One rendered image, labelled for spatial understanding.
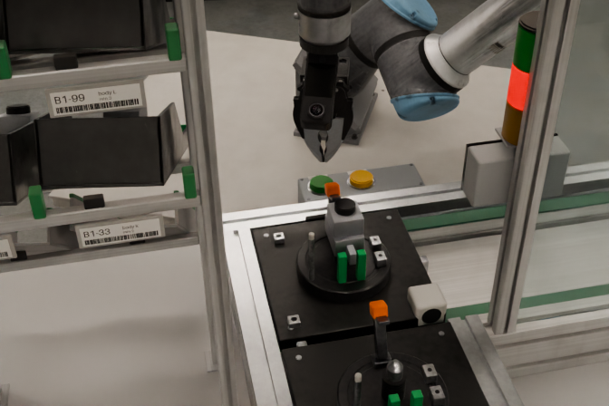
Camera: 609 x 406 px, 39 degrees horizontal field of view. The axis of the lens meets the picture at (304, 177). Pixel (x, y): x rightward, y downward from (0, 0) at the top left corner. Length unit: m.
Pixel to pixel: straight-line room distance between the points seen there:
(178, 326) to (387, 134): 0.64
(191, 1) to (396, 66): 0.86
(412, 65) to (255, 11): 2.70
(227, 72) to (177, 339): 0.82
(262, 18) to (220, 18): 0.20
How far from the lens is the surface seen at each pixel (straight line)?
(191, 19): 0.79
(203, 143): 0.85
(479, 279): 1.38
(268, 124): 1.81
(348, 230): 1.21
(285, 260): 1.31
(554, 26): 0.96
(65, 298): 1.47
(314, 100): 1.22
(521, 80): 1.02
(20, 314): 1.46
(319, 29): 1.21
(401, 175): 1.50
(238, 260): 1.33
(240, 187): 1.64
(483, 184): 1.09
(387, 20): 1.63
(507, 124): 1.06
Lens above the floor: 1.86
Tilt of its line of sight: 37 degrees down
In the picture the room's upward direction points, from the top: 1 degrees counter-clockwise
